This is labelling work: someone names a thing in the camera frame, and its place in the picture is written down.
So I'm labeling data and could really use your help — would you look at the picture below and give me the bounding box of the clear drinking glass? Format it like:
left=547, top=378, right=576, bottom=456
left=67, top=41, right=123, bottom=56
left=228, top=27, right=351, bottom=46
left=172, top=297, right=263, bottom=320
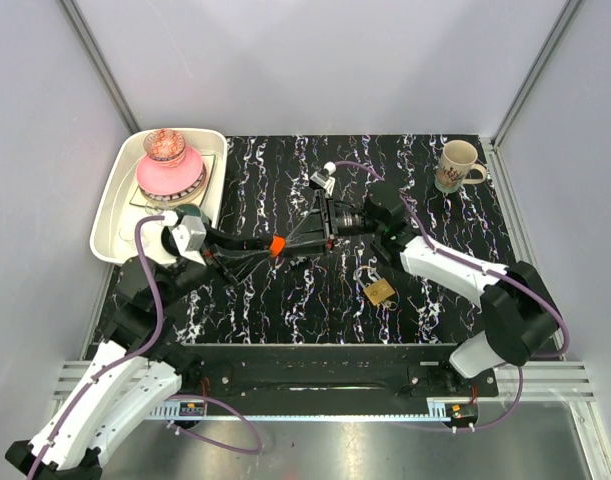
left=118, top=225, right=148, bottom=247

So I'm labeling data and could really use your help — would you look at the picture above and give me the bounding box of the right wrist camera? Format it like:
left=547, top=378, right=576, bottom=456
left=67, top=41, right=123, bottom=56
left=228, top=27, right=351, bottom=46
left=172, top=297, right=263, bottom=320
left=309, top=162, right=336, bottom=196

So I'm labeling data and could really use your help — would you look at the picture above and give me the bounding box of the orange black padlock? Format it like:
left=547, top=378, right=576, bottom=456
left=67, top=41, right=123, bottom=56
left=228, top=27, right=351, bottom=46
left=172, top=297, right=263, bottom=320
left=268, top=235, right=286, bottom=258

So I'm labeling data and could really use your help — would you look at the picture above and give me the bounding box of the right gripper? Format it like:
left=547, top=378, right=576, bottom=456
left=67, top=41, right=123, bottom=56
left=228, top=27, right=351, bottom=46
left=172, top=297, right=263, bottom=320
left=283, top=190, right=382, bottom=259

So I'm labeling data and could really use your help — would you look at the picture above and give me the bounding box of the green ceramic cup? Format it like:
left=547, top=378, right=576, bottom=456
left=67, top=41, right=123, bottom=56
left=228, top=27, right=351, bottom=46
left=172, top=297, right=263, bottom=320
left=174, top=203, right=211, bottom=225

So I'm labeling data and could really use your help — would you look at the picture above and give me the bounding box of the white plastic tray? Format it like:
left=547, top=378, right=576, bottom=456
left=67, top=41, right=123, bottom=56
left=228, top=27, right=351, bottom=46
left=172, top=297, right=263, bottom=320
left=89, top=127, right=228, bottom=266

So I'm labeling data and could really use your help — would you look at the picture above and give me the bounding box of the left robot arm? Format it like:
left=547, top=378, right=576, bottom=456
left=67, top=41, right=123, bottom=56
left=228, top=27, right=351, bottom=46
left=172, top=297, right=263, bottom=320
left=5, top=217, right=285, bottom=479

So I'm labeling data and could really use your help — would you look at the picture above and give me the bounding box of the red patterned small bowl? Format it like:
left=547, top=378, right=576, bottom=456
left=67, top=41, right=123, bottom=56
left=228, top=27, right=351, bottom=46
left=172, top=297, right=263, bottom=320
left=143, top=129, right=186, bottom=165

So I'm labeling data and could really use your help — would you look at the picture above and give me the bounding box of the pink upturned bowl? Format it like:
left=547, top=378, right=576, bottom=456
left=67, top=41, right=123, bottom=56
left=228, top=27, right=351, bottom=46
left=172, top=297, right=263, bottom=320
left=136, top=147, right=204, bottom=195

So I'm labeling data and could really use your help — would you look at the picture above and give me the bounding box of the patterned plate stack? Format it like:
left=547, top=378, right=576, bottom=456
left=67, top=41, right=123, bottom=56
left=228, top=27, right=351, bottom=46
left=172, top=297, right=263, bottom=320
left=128, top=154, right=216, bottom=207

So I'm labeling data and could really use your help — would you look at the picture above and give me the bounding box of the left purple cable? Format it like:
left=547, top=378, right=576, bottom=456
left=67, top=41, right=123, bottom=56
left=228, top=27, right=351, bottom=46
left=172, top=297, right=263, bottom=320
left=24, top=214, right=166, bottom=480

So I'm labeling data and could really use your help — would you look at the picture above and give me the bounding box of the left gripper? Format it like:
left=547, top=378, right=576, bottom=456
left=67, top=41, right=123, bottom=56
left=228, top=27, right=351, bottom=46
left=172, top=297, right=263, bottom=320
left=155, top=223, right=273, bottom=309

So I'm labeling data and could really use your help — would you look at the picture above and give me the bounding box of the cream seashell mug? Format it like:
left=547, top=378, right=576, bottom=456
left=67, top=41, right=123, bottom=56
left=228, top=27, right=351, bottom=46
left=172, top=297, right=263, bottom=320
left=434, top=140, right=488, bottom=194

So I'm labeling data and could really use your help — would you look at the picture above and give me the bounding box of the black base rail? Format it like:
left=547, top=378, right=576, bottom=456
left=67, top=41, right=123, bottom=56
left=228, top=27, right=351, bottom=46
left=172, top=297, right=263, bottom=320
left=181, top=344, right=499, bottom=419

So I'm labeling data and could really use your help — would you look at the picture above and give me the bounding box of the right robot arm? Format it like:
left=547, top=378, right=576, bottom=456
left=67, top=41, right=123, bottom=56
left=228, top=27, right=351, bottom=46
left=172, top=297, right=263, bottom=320
left=270, top=181, right=563, bottom=397

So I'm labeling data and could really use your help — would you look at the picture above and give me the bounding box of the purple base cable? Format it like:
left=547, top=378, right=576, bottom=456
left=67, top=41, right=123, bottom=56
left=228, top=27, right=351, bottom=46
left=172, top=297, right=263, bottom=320
left=167, top=385, right=264, bottom=456

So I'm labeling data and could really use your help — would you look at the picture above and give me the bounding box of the large brass padlock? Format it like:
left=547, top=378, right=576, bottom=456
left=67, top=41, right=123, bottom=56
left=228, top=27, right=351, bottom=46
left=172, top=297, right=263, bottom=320
left=354, top=266, right=395, bottom=308

